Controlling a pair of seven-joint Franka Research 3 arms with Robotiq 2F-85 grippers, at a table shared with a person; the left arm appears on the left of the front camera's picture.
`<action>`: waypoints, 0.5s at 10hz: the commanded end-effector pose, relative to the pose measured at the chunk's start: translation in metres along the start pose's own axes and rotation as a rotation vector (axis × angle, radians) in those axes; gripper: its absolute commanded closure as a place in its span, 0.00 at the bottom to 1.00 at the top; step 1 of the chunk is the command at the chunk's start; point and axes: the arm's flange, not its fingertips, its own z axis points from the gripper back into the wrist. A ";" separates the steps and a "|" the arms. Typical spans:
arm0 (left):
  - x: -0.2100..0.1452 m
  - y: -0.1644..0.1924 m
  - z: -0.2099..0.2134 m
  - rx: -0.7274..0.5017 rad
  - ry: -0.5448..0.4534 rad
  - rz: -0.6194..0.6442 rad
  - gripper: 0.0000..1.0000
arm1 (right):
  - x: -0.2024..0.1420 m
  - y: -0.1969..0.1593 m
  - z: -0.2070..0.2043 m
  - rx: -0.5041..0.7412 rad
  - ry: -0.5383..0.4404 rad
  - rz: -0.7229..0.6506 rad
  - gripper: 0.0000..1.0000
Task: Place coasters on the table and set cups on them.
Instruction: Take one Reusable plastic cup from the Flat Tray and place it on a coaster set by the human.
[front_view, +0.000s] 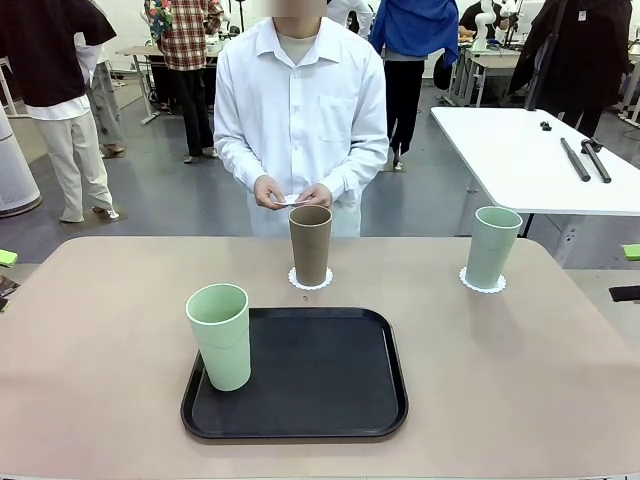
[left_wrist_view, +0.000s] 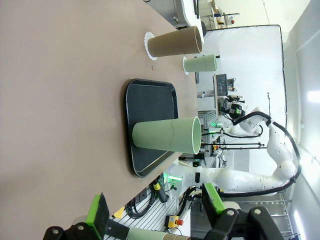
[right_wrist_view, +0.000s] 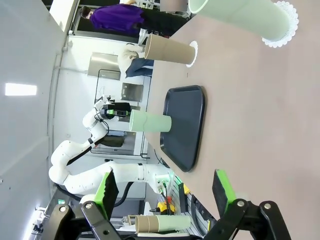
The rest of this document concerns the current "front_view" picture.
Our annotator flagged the person in plaid shirt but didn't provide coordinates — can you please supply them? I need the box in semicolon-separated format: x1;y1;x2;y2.
143;0;225;165

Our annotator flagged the person in black sweater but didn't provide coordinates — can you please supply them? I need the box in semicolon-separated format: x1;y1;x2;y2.
458;0;481;31

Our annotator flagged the black bag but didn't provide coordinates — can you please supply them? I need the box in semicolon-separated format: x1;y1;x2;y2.
432;49;459;91

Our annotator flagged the person in white shirt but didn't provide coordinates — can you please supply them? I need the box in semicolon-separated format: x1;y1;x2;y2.
213;0;390;239

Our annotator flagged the person in grey trousers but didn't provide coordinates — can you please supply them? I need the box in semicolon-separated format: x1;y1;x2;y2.
74;29;126;159

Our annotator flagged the person's left forearm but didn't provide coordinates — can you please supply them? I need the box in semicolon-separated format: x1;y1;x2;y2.
324;137;390;201

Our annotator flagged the pale green cup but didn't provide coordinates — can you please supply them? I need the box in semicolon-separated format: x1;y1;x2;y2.
465;205;524;291
185;283;251;393

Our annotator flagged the person's left hand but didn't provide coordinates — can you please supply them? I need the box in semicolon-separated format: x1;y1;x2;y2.
298;183;335;209

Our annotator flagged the grey desk with metal legs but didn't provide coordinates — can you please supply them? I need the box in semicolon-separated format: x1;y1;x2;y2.
115;44;166;126

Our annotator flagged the black plastic tray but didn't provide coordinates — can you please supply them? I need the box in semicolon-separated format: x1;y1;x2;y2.
180;306;410;441

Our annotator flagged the grey cluttered desk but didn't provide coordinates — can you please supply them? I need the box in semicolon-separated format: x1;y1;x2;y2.
447;44;521;109

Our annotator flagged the white table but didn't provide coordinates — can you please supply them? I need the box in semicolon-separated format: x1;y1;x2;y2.
429;106;640;239

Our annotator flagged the brown cup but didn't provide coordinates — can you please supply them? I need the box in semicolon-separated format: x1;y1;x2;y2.
288;204;334;287

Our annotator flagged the person's right hand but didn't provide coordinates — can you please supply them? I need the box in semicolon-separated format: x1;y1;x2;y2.
253;174;286;209

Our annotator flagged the person in blue jacket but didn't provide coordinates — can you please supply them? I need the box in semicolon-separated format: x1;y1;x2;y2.
369;0;460;171

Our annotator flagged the person's right forearm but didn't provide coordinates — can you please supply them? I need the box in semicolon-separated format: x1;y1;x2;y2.
213;139;274;194

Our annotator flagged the person in black top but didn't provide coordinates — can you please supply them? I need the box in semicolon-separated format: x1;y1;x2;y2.
0;0;121;224

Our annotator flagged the person in white top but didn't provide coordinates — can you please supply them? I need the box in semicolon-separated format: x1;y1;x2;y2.
329;0;375;36

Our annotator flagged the white scalloped paper coaster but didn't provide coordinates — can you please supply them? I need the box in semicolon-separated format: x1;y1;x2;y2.
459;267;508;296
288;266;335;291

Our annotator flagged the black rod with clamp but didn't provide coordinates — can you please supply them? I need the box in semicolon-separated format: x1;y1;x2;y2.
579;139;613;184

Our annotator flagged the person in dark coat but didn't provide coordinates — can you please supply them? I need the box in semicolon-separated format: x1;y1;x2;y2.
507;0;634;139

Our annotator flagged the black metal rod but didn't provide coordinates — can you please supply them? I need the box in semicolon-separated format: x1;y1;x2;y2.
559;137;592;182

